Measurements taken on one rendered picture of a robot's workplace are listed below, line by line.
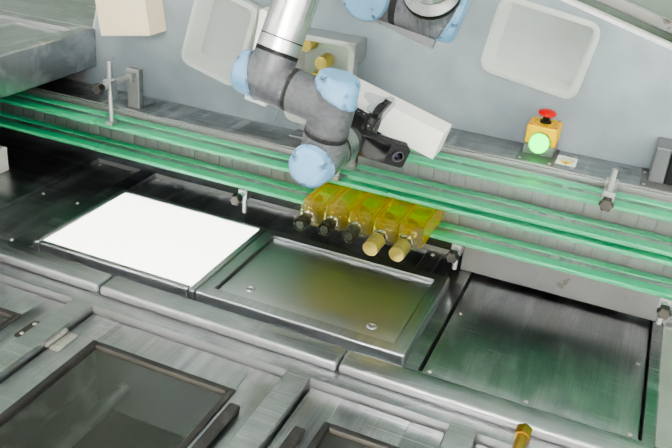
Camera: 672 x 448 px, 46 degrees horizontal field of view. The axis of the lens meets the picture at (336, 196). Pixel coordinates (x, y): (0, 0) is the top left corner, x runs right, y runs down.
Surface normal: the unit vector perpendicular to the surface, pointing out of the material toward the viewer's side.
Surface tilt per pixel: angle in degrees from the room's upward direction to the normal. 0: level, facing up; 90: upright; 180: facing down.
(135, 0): 0
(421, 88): 0
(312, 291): 90
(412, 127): 0
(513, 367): 91
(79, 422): 90
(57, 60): 90
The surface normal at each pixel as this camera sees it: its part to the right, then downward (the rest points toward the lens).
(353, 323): 0.08, -0.90
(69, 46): 0.92, 0.23
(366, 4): -0.52, 0.35
